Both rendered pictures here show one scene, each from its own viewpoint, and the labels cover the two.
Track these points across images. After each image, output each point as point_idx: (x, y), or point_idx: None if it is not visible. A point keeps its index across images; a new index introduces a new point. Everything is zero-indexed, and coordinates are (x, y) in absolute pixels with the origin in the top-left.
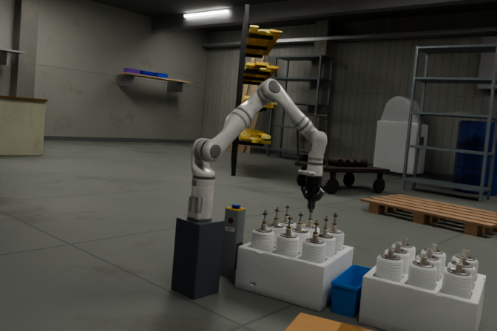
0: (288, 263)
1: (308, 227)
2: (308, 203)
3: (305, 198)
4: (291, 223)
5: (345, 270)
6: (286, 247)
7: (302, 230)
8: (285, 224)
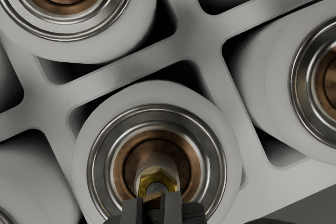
0: None
1: (129, 129)
2: (175, 213)
3: (268, 220)
4: (289, 76)
5: None
6: None
7: None
8: (299, 20)
